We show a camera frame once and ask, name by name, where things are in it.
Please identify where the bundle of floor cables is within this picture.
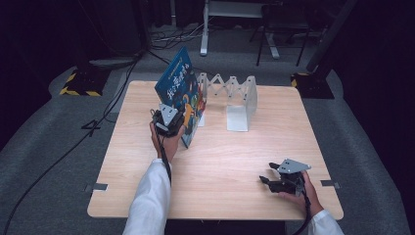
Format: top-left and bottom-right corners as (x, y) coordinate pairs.
(149, 21), (211, 52)

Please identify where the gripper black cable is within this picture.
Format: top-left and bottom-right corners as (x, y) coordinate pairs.
(150, 108), (173, 188)
(292, 182), (312, 235)

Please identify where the grey tape strip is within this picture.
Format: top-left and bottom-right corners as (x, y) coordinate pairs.
(84, 182), (109, 193)
(319, 179), (341, 190)

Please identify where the person's left hand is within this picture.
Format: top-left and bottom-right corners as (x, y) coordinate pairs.
(149, 121), (186, 165)

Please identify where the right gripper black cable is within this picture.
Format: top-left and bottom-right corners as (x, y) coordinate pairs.
(292, 182), (312, 235)

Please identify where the black stand base striped tape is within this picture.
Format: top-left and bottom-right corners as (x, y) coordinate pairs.
(59, 63), (111, 98)

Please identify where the black chair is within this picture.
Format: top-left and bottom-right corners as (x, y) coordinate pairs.
(249, 2), (311, 68)

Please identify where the long black floor cable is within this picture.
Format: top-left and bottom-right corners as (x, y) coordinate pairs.
(0, 48), (146, 235)

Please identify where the blue picture book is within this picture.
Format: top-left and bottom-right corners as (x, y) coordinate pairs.
(154, 45), (208, 150)

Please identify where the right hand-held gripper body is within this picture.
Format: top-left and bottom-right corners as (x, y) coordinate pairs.
(275, 158), (312, 198)

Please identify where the black stand with slanted pole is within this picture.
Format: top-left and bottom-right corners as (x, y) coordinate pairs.
(290, 0), (360, 100)

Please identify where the white expandable bookend rack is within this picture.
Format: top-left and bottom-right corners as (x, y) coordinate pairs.
(195, 71), (258, 133)

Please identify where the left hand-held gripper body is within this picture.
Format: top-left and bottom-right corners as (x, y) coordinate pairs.
(151, 103), (186, 138)

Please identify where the white desk frame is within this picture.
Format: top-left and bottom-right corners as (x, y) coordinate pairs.
(200, 0), (282, 61)

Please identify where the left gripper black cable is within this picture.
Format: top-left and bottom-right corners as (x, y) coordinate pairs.
(150, 108), (173, 188)

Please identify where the person's right hand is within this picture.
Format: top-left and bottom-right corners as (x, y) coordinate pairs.
(278, 170), (325, 218)

